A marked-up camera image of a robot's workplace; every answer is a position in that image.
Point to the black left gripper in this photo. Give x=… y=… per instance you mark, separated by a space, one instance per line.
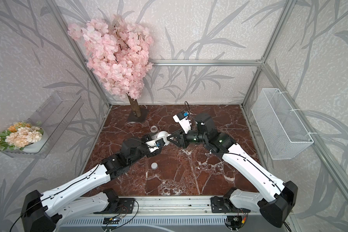
x=146 y=138

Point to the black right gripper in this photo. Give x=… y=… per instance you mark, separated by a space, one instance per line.
x=176 y=136

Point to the white labelled plastic bottle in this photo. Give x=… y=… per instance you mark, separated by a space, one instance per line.
x=162 y=135

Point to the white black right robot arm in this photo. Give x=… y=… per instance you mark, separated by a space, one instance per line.
x=274 y=198

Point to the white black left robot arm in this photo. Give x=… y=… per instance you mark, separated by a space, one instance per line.
x=45 y=212

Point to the small clear bottle upright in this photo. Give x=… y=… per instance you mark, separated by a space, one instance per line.
x=153 y=130

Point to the grey bottle cap on table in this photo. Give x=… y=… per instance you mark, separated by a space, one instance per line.
x=154 y=166

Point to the pink blossom artificial tree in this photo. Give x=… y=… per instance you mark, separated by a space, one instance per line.
x=118 y=54

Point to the peach flower bouquet in bowl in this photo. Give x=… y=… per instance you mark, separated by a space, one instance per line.
x=20 y=135

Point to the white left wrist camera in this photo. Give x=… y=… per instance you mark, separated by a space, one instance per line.
x=155 y=145

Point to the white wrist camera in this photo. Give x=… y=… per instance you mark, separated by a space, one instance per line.
x=183 y=119
x=155 y=145

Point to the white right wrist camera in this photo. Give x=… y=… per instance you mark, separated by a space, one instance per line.
x=183 y=119

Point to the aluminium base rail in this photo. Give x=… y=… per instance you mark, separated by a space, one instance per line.
x=191 y=206

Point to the small electronics board with wires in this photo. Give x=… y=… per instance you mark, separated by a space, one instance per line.
x=111 y=220

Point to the clear acrylic wall shelf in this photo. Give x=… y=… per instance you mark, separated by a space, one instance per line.
x=53 y=116

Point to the round connector with wires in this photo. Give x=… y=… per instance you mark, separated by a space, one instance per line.
x=235 y=223

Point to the white wire mesh basket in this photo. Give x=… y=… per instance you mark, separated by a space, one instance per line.
x=283 y=132

